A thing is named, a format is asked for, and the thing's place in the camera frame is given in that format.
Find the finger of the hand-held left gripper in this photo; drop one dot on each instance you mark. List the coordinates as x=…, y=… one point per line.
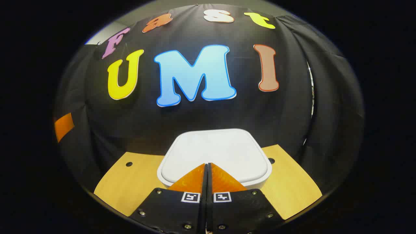
x=64, y=126

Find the white desktop garbage bin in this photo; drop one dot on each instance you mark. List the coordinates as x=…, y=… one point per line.
x=214, y=149

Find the black backdrop cloth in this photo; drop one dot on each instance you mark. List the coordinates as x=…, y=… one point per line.
x=227, y=117

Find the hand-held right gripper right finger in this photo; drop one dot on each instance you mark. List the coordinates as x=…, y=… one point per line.
x=240, y=211

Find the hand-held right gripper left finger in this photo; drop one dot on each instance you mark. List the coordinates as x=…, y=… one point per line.
x=175, y=211

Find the wooden desktop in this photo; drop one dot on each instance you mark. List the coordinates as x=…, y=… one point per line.
x=130, y=185

